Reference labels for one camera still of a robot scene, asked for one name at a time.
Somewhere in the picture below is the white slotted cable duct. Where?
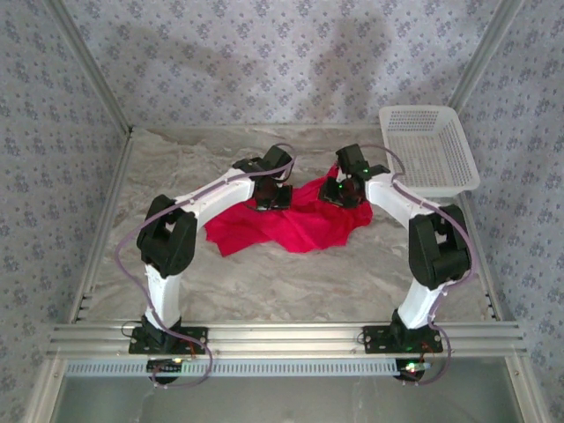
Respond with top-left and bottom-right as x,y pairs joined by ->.
65,357 -> 400,379

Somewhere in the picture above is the red t-shirt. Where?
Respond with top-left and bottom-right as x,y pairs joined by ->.
204,165 -> 375,258

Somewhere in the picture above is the grooved aluminium mounting rail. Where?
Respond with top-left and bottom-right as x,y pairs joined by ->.
46,321 -> 529,359

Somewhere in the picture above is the black controller board with LED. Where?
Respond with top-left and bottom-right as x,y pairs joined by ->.
147,359 -> 185,384
393,359 -> 432,385

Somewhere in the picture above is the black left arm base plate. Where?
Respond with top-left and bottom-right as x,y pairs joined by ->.
129,324 -> 209,356

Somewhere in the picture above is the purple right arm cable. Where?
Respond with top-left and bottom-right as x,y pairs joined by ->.
356,143 -> 479,387

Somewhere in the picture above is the grey metal sheet panel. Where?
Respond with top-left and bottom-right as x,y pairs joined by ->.
55,376 -> 528,423

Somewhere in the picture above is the aluminium frame post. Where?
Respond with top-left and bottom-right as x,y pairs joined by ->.
41,0 -> 136,136
449,0 -> 528,111

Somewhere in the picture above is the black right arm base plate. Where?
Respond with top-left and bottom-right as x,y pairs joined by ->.
361,324 -> 444,353

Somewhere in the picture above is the white perforated plastic basket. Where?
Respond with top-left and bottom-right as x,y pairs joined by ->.
378,105 -> 480,198

